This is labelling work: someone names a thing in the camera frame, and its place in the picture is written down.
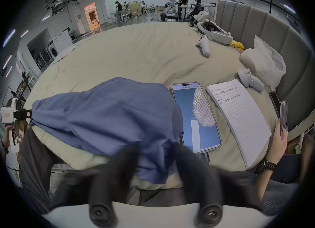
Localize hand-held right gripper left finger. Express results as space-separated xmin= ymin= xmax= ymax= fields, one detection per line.
xmin=49 ymin=143 xmax=143 ymax=225

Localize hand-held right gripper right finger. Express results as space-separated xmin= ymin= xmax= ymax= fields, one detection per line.
xmin=171 ymin=142 xmax=262 ymax=225

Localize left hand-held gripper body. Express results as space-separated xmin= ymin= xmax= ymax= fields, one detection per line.
xmin=0 ymin=98 xmax=25 ymax=154

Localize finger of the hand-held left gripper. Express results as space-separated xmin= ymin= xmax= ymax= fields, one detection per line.
xmin=24 ymin=109 xmax=33 ymax=126

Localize dark blue shirt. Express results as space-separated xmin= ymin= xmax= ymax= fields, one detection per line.
xmin=30 ymin=77 xmax=184 ymax=185

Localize person's left hand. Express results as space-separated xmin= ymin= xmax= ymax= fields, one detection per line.
xmin=1 ymin=125 xmax=16 ymax=154

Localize person's legs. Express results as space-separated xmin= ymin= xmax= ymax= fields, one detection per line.
xmin=19 ymin=127 xmax=72 ymax=214

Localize smartphone with lit screen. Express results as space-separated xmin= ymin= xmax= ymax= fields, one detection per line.
xmin=170 ymin=82 xmax=222 ymax=154

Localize washing machine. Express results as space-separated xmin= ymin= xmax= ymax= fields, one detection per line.
xmin=45 ymin=42 xmax=59 ymax=61

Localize open lined notebook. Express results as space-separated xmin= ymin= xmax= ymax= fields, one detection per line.
xmin=205 ymin=79 xmax=272 ymax=169

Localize dark smartphone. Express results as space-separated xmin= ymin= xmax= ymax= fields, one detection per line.
xmin=269 ymin=92 xmax=282 ymax=119

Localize white hand controller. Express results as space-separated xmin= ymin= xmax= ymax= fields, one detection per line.
xmin=238 ymin=69 xmax=264 ymax=92
xmin=195 ymin=37 xmax=211 ymax=58

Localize bed with beige sheet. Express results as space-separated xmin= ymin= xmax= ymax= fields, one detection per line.
xmin=21 ymin=22 xmax=280 ymax=190

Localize white plastic bag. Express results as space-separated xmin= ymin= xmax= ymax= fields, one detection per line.
xmin=240 ymin=35 xmax=286 ymax=93

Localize yellow packet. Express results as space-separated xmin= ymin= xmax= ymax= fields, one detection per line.
xmin=230 ymin=40 xmax=245 ymax=50

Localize white headset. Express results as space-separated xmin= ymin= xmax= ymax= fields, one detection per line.
xmin=197 ymin=21 xmax=233 ymax=45

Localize grey padded headboard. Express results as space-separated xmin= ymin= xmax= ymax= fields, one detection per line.
xmin=215 ymin=1 xmax=313 ymax=132

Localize white humanoid robot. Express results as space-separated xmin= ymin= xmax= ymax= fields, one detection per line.
xmin=160 ymin=0 xmax=178 ymax=22
xmin=183 ymin=0 xmax=217 ymax=23

